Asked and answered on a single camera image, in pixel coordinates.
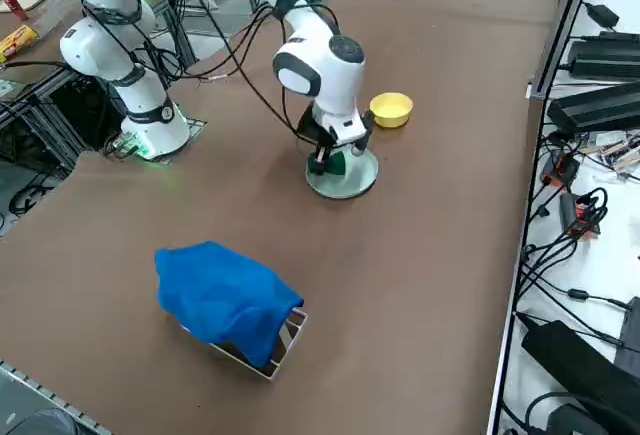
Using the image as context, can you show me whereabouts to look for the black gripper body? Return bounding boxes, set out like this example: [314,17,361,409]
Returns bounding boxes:
[298,108,335,154]

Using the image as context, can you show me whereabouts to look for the green and yellow sponge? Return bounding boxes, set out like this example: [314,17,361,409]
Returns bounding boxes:
[322,151,350,177]

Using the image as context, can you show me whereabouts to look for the pale green plate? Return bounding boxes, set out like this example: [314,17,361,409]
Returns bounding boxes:
[305,147,380,201]

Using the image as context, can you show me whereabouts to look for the small yellow dish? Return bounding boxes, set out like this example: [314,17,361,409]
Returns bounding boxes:
[369,92,415,130]

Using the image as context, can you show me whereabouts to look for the blue cloth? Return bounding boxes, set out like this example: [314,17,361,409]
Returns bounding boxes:
[153,240,306,370]

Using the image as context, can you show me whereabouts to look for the white metal rack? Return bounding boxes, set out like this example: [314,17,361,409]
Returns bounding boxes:
[178,306,310,383]

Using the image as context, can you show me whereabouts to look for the black and orange device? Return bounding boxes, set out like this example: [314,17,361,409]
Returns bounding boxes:
[541,153,582,189]

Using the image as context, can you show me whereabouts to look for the grey and orange adapter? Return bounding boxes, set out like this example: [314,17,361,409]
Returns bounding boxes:
[558,189,609,240]

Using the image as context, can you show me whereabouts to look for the large black power brick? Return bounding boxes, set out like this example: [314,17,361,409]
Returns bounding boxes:
[566,29,640,81]
[546,81,640,134]

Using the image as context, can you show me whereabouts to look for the clear acrylic box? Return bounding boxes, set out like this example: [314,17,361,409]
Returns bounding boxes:
[19,0,84,39]

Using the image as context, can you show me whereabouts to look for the small black adapter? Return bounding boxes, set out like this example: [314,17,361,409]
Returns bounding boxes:
[583,2,621,29]

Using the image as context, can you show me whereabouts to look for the big black power adapter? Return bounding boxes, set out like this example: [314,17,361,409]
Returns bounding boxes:
[521,319,626,406]

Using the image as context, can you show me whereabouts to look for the yellow snack packet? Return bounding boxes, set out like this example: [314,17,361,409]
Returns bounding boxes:
[0,24,41,64]

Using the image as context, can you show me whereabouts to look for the dark grey box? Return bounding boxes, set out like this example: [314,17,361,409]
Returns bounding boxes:
[613,295,640,371]

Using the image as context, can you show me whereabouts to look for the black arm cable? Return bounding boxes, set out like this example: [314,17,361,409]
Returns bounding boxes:
[194,2,346,144]

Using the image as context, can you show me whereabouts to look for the aluminium post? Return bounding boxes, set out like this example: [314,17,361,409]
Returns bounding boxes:
[528,0,601,101]

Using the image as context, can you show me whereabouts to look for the black metal frame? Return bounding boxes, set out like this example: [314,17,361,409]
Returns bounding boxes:
[0,57,126,181]

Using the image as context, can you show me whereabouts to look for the black cable with ferrite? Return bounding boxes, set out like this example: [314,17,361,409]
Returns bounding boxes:
[519,274,631,312]

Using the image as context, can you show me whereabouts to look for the ribbed aluminium rail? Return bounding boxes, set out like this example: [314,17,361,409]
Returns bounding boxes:
[0,358,111,435]

